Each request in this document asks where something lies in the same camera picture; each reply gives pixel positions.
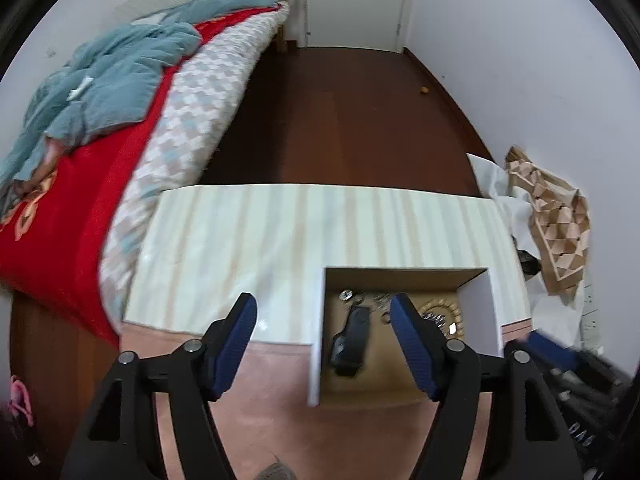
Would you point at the white door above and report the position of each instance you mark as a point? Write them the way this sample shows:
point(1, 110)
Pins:
point(355, 0)

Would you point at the pale striped cloth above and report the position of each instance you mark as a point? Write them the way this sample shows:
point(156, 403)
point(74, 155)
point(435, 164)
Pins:
point(250, 245)

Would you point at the teal quilt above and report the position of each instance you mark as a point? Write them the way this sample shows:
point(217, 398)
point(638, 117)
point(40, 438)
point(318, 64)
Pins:
point(110, 75)

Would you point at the pink suede cloth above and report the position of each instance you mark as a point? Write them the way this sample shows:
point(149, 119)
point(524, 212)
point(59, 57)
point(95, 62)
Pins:
point(280, 435)

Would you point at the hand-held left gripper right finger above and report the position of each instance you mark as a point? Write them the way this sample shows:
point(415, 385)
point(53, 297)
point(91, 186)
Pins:
point(410, 340)

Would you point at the wooden bed frame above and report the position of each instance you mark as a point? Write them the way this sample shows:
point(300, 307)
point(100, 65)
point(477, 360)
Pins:
point(282, 37)

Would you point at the bed with red blanket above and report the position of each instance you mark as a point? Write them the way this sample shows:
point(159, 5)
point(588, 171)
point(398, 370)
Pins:
point(90, 200)

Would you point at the brown patterned scarf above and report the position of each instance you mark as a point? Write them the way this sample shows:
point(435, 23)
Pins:
point(555, 220)

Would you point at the checkered bedsheet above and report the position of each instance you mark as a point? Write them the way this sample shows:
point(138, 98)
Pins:
point(200, 100)

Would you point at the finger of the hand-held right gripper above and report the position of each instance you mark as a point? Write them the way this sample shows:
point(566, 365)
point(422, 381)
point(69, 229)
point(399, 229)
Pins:
point(550, 350)

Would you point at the black smart band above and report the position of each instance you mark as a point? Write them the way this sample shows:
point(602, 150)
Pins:
point(352, 340)

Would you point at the pink plastic object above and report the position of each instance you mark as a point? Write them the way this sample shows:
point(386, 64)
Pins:
point(20, 395)

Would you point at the white cardboard box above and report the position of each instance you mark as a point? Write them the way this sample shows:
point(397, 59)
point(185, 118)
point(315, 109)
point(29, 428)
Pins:
point(380, 385)

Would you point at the white cloth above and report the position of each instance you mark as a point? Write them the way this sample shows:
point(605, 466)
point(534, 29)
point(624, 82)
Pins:
point(500, 180)

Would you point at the white power strip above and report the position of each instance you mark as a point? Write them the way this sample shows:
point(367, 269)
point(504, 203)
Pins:
point(590, 310)

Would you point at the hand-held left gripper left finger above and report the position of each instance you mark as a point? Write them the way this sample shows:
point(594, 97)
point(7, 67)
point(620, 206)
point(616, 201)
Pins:
point(235, 345)

